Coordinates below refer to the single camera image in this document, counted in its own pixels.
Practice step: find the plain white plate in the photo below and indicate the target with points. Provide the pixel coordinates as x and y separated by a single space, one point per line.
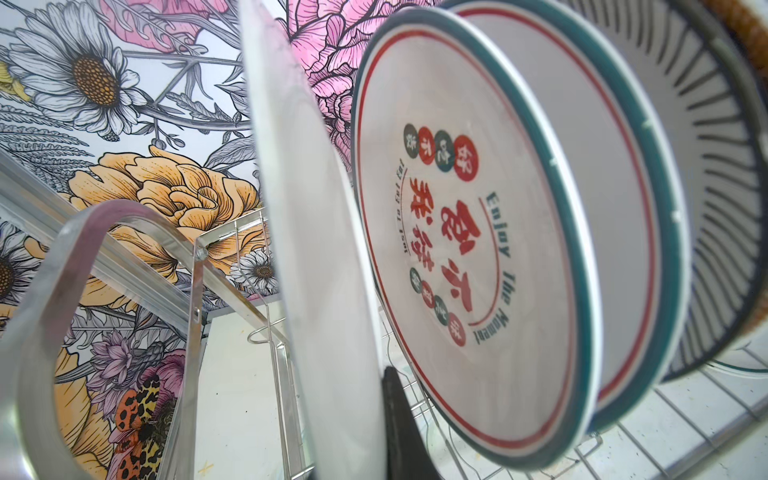
627 178

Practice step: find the chrome wire dish rack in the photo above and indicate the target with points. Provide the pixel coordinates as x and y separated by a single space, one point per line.
711 425

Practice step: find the floral patterned white plate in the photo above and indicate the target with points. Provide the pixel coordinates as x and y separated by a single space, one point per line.
477 237

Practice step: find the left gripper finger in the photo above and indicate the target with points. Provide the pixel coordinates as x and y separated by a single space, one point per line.
407 455

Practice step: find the black striped rim plate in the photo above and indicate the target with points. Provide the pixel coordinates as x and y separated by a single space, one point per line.
711 105

